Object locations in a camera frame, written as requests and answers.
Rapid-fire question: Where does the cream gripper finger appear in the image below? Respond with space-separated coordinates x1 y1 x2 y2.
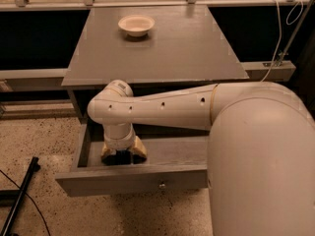
100 144 115 159
129 136 147 158

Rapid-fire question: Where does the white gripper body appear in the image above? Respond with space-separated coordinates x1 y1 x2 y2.
103 132 135 150

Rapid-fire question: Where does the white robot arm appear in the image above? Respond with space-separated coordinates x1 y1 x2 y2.
88 81 315 236

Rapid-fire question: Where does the grey open top drawer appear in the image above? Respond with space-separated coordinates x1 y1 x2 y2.
55 120 209 197

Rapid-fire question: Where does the round metal drawer knob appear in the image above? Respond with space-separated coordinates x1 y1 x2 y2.
158 181 166 190

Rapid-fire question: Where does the black metal stand leg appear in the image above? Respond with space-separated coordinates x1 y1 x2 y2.
0 157 40 236

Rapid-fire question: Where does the grey wooden cabinet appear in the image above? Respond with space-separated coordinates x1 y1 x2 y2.
61 5 250 120

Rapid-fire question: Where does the white ceramic bowl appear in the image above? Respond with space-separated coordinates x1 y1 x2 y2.
118 15 155 37

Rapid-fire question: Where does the thin metal support rod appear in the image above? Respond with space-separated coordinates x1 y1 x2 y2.
272 0 315 66

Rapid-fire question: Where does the thin black cable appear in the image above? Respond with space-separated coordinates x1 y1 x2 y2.
0 169 52 236

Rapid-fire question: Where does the grey metal frame rail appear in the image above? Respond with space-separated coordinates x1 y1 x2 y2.
0 61 296 92

